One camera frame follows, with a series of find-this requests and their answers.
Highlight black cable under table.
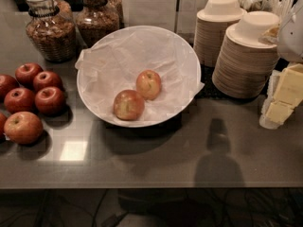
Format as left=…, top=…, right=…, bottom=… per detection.
left=89, top=189, right=129, bottom=227

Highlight rear stack paper bowls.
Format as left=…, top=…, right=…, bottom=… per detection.
left=193, top=0, right=245, bottom=67

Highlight red apple top left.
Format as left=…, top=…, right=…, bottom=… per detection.
left=15, top=62, right=44, bottom=88

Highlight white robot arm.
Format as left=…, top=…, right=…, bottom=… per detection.
left=259, top=0, right=303, bottom=130

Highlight red apple far left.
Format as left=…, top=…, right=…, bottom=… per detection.
left=0, top=74, right=19, bottom=101

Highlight stack paper bowls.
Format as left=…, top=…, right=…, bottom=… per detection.
left=193, top=0, right=245, bottom=67
left=212, top=11, right=279, bottom=99

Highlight glass granola jar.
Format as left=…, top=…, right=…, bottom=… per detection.
left=76, top=0, right=119, bottom=47
left=26, top=0, right=76, bottom=62

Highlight red apple centre right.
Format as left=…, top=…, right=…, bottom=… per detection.
left=35, top=86, right=66, bottom=115

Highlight red apple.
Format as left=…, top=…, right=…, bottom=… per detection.
left=35, top=86, right=66, bottom=115
left=0, top=74, right=19, bottom=101
left=4, top=88, right=35, bottom=114
left=33, top=71, right=63, bottom=92
left=15, top=62, right=44, bottom=88

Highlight red apple top middle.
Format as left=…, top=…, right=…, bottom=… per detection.
left=33, top=71, right=63, bottom=92

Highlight white paper liner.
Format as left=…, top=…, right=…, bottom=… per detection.
left=74, top=28, right=205, bottom=123

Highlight red apple left edge low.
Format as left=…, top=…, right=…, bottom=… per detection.
left=0, top=113, right=7, bottom=141

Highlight yellow-red apple in bowl front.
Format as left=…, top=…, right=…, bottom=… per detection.
left=113, top=90, right=145, bottom=121

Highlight white bowl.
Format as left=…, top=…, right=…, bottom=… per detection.
left=76, top=25, right=203, bottom=129

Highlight white paper sign left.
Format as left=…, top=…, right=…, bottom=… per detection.
left=122, top=0, right=176, bottom=31

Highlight front stack paper bowls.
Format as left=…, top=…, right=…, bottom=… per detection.
left=212, top=11, right=279, bottom=99

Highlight glass granola jar left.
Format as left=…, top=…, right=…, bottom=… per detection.
left=26, top=0, right=76, bottom=62

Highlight red apple centre left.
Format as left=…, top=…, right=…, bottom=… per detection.
left=4, top=88, right=35, bottom=114

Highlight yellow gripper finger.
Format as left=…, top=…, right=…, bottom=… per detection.
left=259, top=62, right=303, bottom=130
left=258, top=26, right=279, bottom=44

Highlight glass granola jar right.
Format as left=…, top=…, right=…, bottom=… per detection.
left=76, top=0, right=119, bottom=47

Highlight yellow-red apple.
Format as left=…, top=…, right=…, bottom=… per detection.
left=4, top=112, right=44, bottom=145
left=135, top=70, right=162, bottom=100
left=113, top=90, right=145, bottom=121

